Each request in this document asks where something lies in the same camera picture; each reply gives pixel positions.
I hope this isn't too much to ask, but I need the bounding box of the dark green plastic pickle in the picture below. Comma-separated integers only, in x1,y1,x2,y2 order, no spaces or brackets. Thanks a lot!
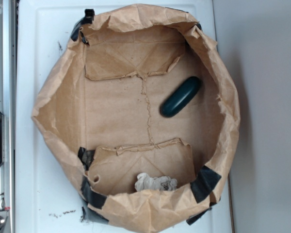
160,76,202,118

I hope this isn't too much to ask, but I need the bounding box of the brown paper bag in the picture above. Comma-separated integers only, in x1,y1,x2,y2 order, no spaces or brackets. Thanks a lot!
32,4,240,233

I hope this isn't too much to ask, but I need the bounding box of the crumpled white paper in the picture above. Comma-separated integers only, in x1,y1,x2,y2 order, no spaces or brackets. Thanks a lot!
134,173,178,191

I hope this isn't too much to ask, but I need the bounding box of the black tape strip right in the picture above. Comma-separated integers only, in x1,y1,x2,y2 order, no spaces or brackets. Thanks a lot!
190,166,222,203

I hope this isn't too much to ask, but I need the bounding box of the black tape strip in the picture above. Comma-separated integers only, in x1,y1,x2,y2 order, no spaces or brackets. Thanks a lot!
81,176,107,209
190,166,222,203
70,9,95,46

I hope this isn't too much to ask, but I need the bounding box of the black tape strip lower left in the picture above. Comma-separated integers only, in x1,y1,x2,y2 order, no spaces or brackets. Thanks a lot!
81,176,107,209

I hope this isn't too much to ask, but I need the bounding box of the black tape strip upper left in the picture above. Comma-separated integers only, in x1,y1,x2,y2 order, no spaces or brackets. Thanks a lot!
70,9,95,46

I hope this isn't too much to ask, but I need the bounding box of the white plastic tray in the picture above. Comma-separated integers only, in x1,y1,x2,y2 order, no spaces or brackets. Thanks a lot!
15,0,232,233

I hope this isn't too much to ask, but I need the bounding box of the aluminium frame rail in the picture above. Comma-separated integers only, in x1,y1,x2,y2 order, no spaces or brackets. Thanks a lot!
0,0,19,233

